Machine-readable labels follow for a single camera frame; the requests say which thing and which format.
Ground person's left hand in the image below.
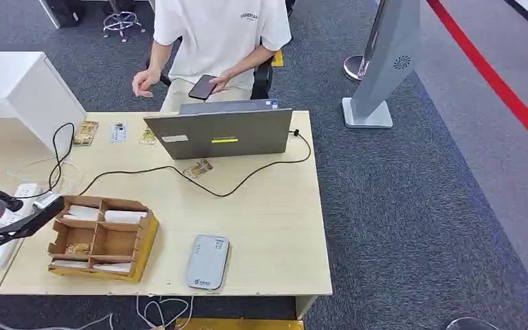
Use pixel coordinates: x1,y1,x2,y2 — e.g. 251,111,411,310
209,70,236,95

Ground person's right hand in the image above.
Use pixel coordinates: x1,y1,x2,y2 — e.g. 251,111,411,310
131,68,162,98

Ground black smartphone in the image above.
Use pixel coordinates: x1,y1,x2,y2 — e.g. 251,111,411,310
188,74,220,101

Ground white printed card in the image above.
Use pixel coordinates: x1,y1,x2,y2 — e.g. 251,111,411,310
109,122,129,144

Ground wooden card box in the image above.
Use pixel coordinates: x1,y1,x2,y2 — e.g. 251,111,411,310
47,195,160,284

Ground black office chair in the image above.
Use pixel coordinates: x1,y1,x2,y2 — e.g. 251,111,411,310
145,0,297,101

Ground person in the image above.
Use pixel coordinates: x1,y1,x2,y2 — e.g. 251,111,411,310
131,0,293,114

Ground white power strip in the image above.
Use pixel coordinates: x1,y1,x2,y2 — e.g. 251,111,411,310
0,183,42,269

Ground grey laptop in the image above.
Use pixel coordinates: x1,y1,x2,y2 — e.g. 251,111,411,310
143,98,294,161

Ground chrome stool base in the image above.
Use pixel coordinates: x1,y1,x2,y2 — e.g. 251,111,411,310
102,0,147,44

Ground white card stack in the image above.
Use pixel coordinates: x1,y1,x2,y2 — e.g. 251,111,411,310
92,263,132,274
50,258,90,270
104,209,149,225
63,205,101,223

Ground black cabinet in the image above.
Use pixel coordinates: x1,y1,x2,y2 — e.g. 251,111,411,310
38,0,85,29

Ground white cabinet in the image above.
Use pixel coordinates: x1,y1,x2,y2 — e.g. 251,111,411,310
0,51,87,154

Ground chrome stanchion base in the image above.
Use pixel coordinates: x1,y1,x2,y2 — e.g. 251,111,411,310
445,316,500,330
342,54,371,83

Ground pale wooden desk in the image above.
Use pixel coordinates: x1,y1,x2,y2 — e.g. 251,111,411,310
0,110,333,320

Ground grey kiosk stand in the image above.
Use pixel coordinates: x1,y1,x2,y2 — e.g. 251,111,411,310
342,0,423,129

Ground grey card reader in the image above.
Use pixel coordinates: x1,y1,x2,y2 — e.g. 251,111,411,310
185,234,231,291

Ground yellow box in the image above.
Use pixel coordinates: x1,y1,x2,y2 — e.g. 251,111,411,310
175,318,305,330

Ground red barrier belt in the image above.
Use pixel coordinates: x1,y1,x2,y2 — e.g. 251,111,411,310
426,0,528,161

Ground black laptop power cable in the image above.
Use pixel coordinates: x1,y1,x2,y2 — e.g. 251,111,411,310
15,122,314,201

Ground white cable bundle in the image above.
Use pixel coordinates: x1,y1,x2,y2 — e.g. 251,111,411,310
135,296,196,330

